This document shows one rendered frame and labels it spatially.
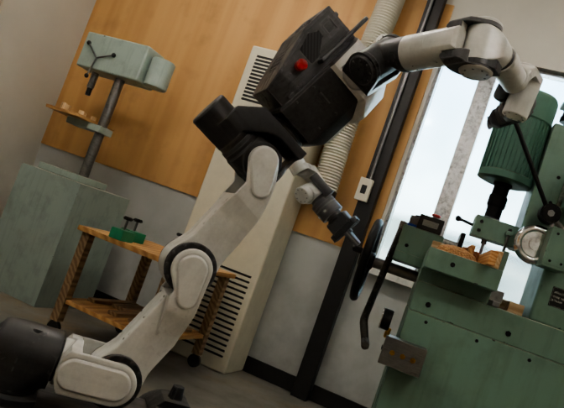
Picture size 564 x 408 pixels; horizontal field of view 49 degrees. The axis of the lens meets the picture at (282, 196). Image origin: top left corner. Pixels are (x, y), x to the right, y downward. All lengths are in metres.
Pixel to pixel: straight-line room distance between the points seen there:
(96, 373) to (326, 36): 1.08
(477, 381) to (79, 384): 1.09
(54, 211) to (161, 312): 1.99
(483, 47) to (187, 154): 2.77
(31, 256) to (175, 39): 1.69
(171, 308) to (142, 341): 0.12
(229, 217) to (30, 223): 2.14
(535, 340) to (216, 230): 0.95
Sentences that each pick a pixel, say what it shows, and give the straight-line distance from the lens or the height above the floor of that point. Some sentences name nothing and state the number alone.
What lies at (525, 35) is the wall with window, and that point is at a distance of 3.83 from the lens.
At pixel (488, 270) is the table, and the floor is 0.89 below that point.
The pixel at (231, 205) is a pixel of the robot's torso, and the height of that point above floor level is 0.82.
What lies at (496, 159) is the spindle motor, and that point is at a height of 1.25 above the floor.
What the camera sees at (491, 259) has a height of 0.91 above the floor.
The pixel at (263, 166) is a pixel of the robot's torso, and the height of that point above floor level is 0.94.
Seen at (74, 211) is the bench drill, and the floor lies 0.55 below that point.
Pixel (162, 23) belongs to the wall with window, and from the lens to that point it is 4.43.
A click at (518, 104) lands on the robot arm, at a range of 1.72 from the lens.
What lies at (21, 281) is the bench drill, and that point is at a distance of 3.70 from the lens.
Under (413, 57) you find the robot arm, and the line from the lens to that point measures 1.58.
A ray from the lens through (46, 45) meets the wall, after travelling 4.51.
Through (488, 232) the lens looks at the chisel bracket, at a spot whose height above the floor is 1.02.
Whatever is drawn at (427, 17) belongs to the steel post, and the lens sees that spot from 3.80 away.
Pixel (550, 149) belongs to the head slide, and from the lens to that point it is 2.16.
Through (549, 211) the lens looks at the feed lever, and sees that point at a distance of 2.02.
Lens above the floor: 0.76
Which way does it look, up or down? 4 degrees up
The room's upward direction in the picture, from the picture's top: 20 degrees clockwise
